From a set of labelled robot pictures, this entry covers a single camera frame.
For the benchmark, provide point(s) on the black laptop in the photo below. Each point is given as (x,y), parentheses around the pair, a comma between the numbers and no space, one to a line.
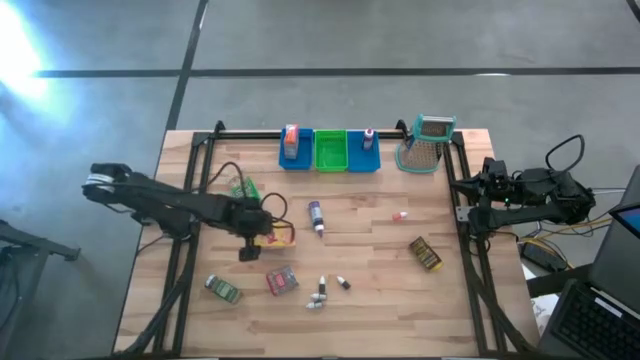
(595,325)

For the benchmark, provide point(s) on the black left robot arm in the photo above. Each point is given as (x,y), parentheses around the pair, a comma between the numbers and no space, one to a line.
(165,200)

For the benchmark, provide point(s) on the purple-capped gel bottle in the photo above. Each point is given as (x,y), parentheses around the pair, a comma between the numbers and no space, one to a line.
(316,216)

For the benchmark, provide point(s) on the blue plastic basket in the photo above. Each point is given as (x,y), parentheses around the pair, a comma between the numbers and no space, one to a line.
(363,160)
(295,162)

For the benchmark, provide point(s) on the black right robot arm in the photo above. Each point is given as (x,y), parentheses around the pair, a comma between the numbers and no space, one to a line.
(550,195)

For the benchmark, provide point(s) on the yellow food box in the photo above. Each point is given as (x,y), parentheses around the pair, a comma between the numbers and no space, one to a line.
(282,243)

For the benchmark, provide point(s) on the green-lidded spice jar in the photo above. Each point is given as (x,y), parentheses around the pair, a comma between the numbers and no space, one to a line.
(224,290)

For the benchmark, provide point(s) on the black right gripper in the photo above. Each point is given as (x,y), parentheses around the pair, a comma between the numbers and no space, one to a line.
(495,182)

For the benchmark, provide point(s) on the small dark dropper bottle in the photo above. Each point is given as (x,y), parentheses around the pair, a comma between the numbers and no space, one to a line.
(343,283)

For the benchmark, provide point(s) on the pink-capped red gel bottle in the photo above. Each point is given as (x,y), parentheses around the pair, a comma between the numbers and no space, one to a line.
(368,139)

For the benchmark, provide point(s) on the black aluminium table frame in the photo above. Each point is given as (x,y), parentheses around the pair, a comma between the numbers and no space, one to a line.
(240,135)

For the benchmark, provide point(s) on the grey laptop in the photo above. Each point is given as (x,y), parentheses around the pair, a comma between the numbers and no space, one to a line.
(617,260)

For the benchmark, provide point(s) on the red patterned box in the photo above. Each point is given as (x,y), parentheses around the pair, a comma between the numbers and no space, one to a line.
(282,280)

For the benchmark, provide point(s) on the bright green food packet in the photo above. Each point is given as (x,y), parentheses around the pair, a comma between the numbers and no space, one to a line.
(247,189)

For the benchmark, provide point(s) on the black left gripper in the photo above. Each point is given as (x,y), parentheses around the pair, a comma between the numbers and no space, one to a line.
(250,222)

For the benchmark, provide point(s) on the green plastic basket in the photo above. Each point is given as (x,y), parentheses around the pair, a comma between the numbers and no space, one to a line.
(331,152)

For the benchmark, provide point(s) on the black power brick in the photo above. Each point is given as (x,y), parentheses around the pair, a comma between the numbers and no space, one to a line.
(540,255)

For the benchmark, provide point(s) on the white paper sheet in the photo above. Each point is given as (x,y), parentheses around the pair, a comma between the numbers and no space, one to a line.
(544,312)

